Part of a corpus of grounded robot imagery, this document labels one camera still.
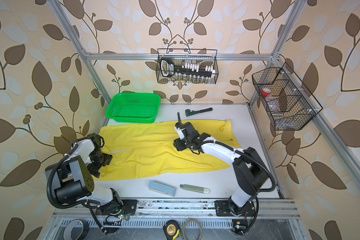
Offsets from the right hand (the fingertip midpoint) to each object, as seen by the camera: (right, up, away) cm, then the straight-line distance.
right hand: (179, 142), depth 87 cm
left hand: (-42, -13, -3) cm, 44 cm away
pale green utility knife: (+8, -24, -7) cm, 26 cm away
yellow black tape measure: (-3, -36, -20) cm, 41 cm away
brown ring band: (+11, -36, -17) cm, 41 cm away
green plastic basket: (-39, +23, +33) cm, 56 cm away
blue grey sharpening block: (-11, -22, -10) cm, 26 cm away
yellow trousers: (-23, -6, +9) cm, 25 cm away
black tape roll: (-49, -35, -21) cm, 64 cm away
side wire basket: (+55, +22, -14) cm, 61 cm away
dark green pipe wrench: (+6, +19, +28) cm, 34 cm away
